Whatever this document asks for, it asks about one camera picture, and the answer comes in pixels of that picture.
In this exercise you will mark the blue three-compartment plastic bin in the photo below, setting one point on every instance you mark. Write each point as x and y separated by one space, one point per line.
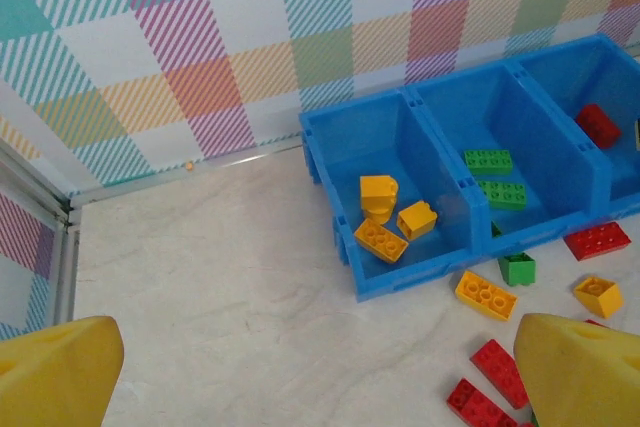
450 112

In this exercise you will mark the curved yellow lego brick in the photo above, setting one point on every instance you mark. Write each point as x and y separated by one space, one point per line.
378 187

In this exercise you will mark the small red lego brick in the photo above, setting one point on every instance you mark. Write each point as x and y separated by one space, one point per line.
595 323

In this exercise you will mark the small green lego brick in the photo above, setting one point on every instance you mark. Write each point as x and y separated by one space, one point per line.
516 268

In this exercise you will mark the aluminium floor rail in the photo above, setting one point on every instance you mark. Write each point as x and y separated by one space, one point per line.
240 159
65 267

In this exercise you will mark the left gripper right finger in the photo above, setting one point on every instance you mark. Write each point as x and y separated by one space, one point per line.
580 377

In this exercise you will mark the small yellow lego brick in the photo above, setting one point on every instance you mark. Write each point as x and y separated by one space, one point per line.
416 219
598 296

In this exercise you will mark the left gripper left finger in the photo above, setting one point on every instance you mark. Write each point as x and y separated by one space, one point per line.
50 377

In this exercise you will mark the aluminium frame post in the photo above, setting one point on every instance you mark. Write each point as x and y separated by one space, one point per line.
30 172

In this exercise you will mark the long green lego brick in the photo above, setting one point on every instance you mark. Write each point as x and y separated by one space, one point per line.
488 161
501 194

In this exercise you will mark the long yellow lego brick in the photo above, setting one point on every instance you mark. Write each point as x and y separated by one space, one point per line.
381 242
486 295

